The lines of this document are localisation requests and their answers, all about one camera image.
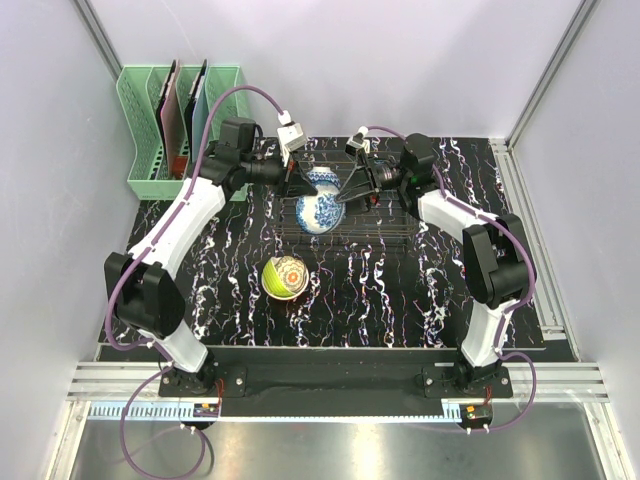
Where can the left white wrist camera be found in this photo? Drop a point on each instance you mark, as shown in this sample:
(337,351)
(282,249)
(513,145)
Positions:
(290,134)

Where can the right orange connector box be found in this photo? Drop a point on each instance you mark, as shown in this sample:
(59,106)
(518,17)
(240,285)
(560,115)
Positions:
(477,413)

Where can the light blue board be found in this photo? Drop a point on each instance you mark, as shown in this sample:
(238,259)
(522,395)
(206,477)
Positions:
(194,108)

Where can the orange connector box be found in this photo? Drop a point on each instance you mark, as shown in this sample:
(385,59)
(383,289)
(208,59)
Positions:
(207,409)
(477,413)

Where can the green plastic file organizer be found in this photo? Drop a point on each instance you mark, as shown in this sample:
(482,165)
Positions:
(139,89)

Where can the blue floral white bowl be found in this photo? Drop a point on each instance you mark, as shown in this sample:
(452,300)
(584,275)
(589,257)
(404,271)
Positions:
(319,214)

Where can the dark red block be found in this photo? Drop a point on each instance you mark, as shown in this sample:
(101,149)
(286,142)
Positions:
(179,166)

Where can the aluminium frame rail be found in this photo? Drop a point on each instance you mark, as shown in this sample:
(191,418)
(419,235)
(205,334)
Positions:
(556,382)

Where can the blue zigzag pattern bowl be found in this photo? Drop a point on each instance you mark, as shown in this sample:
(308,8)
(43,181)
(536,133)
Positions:
(324,179)

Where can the black marble pattern mat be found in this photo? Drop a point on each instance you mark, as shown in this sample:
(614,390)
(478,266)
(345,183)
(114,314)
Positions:
(369,295)

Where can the left orange connector box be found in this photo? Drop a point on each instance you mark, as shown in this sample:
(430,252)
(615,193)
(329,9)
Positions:
(207,409)

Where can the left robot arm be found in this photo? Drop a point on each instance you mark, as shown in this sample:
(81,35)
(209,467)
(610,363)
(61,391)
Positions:
(145,306)

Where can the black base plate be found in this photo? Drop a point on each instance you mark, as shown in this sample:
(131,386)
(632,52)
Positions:
(315,383)

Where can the green patterned bowl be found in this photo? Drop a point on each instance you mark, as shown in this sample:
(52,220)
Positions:
(284,278)

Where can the wire dish rack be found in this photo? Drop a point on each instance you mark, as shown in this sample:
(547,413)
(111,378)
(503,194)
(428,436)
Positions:
(386,220)

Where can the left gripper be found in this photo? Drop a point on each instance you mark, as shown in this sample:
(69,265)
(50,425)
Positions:
(293,181)

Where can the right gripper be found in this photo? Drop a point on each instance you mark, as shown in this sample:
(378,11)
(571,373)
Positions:
(363,192)

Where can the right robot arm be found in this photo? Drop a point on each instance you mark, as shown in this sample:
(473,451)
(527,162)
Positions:
(498,269)

